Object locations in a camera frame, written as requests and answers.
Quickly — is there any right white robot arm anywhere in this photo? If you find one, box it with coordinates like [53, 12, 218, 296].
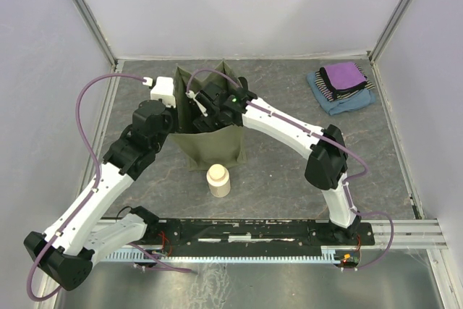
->
[186, 82, 361, 245]

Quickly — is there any blue folded cloth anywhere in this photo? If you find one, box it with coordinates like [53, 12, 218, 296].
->
[306, 72, 376, 116]

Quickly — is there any light blue cable duct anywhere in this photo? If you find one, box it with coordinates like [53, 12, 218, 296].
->
[93, 247, 348, 262]

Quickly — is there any olive green canvas bag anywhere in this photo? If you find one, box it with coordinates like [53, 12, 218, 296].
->
[169, 66, 247, 171]

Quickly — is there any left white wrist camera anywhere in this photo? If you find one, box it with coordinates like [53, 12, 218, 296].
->
[143, 76, 177, 109]

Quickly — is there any aluminium frame rail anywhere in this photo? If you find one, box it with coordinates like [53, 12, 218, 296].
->
[83, 214, 446, 249]

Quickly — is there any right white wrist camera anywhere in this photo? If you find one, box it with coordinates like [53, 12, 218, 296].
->
[186, 90, 213, 117]

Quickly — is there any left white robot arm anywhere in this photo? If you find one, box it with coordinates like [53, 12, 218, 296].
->
[24, 100, 178, 291]

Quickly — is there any purple folded cloth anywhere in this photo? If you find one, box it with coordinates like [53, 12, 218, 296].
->
[320, 62, 367, 90]

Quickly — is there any cream round jar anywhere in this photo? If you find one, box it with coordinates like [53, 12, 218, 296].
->
[206, 164, 231, 198]

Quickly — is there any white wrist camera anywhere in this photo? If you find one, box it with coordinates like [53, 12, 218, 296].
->
[143, 76, 177, 109]
[186, 90, 213, 117]

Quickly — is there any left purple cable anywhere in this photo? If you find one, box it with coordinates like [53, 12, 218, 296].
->
[27, 73, 198, 302]

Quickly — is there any striped folded cloth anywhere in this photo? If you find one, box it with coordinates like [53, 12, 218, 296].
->
[315, 64, 374, 101]

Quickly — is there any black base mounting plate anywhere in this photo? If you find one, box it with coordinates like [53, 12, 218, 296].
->
[135, 219, 375, 258]

